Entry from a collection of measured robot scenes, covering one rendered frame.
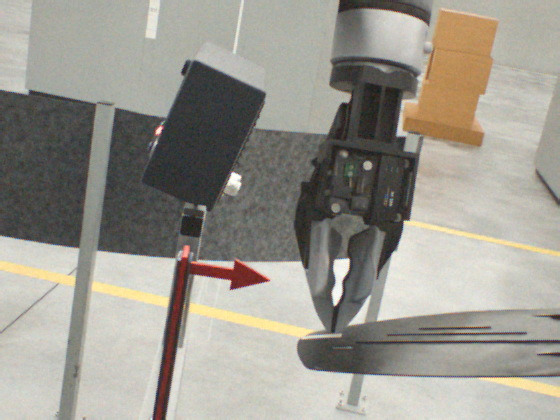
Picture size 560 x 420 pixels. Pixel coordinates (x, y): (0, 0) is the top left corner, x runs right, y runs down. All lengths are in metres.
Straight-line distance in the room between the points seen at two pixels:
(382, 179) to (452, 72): 7.96
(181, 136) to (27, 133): 1.21
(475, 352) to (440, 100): 8.02
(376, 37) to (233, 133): 0.53
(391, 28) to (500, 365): 0.26
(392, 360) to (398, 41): 0.24
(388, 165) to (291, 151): 1.77
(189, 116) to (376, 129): 0.55
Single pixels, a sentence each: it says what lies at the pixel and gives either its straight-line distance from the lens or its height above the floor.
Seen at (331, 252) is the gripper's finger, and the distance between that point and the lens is 0.69.
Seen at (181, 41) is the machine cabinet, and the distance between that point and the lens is 6.71.
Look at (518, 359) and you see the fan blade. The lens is 0.63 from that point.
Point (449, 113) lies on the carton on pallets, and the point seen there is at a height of 0.26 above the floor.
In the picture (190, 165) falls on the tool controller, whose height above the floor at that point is 1.11.
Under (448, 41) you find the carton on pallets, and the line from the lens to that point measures 8.56.
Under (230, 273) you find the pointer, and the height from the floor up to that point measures 1.18.
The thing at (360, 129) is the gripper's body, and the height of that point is 1.29.
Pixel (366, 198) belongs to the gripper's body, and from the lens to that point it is 0.65.
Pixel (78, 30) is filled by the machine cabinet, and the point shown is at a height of 0.60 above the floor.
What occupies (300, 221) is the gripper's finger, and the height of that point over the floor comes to 1.20.
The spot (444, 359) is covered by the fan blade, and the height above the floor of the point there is 1.15.
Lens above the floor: 1.40
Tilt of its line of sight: 16 degrees down
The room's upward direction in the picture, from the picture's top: 11 degrees clockwise
